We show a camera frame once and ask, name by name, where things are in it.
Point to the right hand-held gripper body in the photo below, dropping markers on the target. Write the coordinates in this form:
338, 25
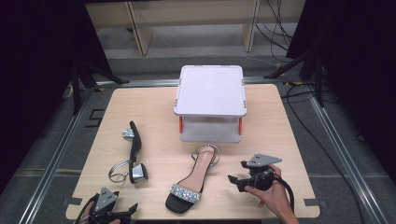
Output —
261, 179

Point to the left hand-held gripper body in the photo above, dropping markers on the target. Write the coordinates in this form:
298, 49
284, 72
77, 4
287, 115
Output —
106, 200

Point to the black silver high-heel sandal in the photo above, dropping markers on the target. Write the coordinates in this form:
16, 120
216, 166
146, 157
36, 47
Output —
135, 146
199, 174

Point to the person's left hand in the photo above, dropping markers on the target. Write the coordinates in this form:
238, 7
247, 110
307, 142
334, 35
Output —
87, 214

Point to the person's right hand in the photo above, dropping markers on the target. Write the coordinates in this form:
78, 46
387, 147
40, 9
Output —
277, 196

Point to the black metal stand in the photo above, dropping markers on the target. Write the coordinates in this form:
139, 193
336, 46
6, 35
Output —
76, 90
318, 84

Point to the dark curtain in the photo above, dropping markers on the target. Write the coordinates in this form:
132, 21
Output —
358, 62
37, 77

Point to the beige wooden furniture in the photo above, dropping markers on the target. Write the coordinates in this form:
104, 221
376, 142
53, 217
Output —
140, 31

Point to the metal floor rail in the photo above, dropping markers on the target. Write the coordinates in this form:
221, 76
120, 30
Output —
345, 155
56, 158
149, 82

